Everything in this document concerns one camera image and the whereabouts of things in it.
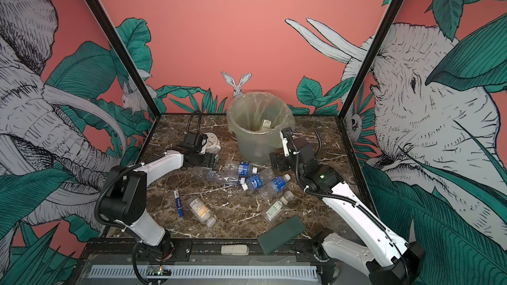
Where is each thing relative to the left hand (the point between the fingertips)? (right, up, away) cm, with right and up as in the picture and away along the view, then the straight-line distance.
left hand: (207, 155), depth 94 cm
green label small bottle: (+33, -20, -14) cm, 41 cm away
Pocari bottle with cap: (+32, -13, -8) cm, 36 cm away
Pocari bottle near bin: (+14, -6, -2) cm, 16 cm away
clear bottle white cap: (+29, -10, +1) cm, 31 cm away
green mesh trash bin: (+24, +19, +10) cm, 32 cm away
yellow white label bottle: (+29, +15, +5) cm, 33 cm away
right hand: (+33, +6, -21) cm, 40 cm away
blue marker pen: (-10, -20, -9) cm, 24 cm away
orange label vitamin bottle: (+2, -21, -16) cm, 27 cm away
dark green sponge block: (+34, -30, -16) cm, 48 cm away
